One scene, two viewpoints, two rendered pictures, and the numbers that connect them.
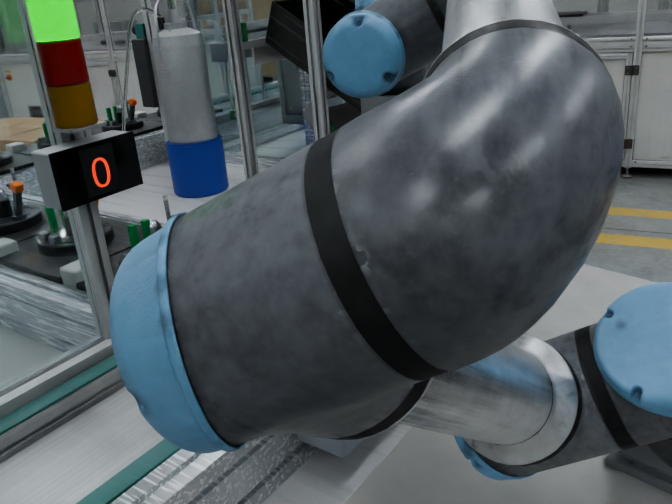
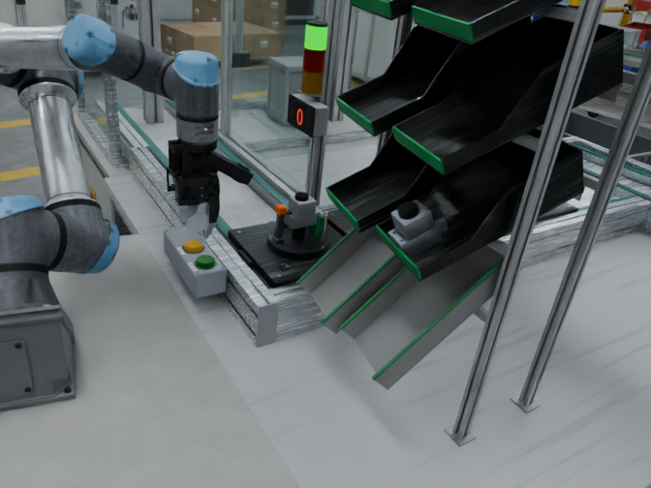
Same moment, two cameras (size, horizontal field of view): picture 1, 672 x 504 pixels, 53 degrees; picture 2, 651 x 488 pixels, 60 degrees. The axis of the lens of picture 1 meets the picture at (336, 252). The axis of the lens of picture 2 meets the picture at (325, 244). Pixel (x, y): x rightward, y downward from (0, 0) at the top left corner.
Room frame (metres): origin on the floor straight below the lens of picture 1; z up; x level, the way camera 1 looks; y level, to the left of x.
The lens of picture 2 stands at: (1.32, -0.95, 1.61)
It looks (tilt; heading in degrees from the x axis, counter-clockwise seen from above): 29 degrees down; 108
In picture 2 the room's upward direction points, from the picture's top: 7 degrees clockwise
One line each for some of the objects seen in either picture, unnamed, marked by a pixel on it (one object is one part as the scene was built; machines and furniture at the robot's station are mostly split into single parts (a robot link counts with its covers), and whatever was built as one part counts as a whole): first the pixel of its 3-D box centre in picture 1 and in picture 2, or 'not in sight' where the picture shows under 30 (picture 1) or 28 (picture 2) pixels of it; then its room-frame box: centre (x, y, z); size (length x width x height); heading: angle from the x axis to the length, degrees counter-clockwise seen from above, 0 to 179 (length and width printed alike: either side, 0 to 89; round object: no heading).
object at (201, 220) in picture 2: not in sight; (200, 222); (0.77, -0.09, 1.07); 0.06 x 0.03 x 0.09; 53
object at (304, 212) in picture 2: not in sight; (304, 208); (0.92, 0.10, 1.06); 0.08 x 0.04 x 0.07; 55
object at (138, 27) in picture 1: (149, 65); not in sight; (2.22, 0.54, 1.18); 0.07 x 0.07 x 0.25; 53
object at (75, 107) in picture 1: (72, 104); (312, 81); (0.83, 0.30, 1.28); 0.05 x 0.05 x 0.05
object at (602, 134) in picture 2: not in sight; (586, 153); (1.66, 2.10, 0.73); 0.62 x 0.42 x 0.23; 143
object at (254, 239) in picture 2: not in sight; (297, 248); (0.91, 0.09, 0.96); 0.24 x 0.24 x 0.02; 53
